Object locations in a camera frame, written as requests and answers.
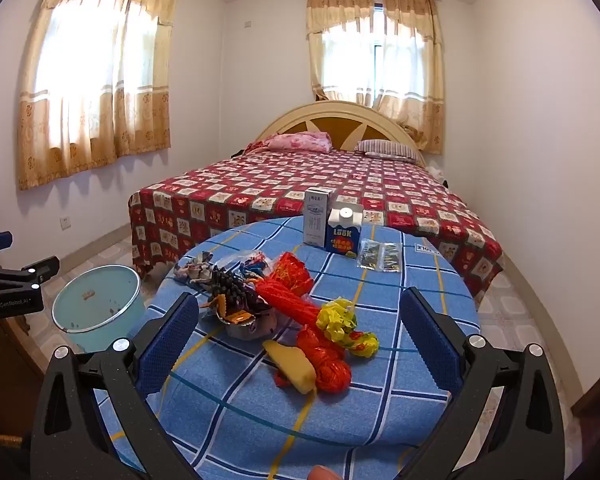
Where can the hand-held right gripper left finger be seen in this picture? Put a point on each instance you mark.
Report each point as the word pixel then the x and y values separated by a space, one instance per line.
pixel 167 347

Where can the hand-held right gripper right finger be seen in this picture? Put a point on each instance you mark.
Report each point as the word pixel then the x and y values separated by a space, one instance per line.
pixel 432 347

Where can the light blue trash bin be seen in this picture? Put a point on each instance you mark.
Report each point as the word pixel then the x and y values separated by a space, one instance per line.
pixel 95 302

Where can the blue orange foil wrapper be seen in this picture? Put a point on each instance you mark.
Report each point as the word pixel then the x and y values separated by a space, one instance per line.
pixel 245 322

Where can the purple foil wrapper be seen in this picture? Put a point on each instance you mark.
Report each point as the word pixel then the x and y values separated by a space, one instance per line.
pixel 235 290

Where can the yellow wrapper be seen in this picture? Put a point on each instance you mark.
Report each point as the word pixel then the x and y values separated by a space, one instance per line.
pixel 340 322

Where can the yellow foam piece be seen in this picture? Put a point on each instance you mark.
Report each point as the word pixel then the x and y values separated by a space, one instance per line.
pixel 292 365

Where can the orange mesh bag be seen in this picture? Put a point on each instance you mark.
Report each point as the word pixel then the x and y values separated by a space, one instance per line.
pixel 290 307

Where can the red foil wrapper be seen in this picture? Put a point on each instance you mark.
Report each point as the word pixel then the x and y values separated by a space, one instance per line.
pixel 290 272

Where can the person's right hand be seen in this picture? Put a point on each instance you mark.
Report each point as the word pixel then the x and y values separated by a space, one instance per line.
pixel 321 474

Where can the blue plaid tablecloth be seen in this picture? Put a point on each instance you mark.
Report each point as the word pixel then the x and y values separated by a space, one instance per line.
pixel 370 410

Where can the clear plastic packet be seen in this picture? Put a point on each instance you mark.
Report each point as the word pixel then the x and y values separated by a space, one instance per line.
pixel 369 255
pixel 391 258

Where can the clear crumpled plastic bag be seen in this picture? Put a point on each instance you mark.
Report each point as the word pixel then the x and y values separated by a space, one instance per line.
pixel 245 262

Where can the blue carton with white top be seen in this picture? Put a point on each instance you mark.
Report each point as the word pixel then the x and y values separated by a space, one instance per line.
pixel 342 240

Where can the beige patterned wide curtain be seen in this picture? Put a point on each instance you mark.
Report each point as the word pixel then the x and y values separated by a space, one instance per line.
pixel 80 125

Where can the tall white blue box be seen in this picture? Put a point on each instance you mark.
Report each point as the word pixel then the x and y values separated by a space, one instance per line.
pixel 316 220

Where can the red checkered blanket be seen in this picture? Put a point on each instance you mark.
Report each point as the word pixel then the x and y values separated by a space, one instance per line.
pixel 280 185

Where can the striped pillow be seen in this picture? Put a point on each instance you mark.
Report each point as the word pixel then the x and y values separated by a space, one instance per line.
pixel 387 150

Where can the beige patterned narrow curtain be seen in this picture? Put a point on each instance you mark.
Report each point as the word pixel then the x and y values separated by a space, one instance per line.
pixel 410 110

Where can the pink floral pillow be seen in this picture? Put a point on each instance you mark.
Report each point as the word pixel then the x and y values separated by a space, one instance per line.
pixel 300 141

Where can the cream wooden bed headboard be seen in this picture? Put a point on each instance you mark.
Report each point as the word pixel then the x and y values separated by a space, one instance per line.
pixel 330 120

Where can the white wall socket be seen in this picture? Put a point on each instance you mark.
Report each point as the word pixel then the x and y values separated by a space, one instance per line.
pixel 66 223

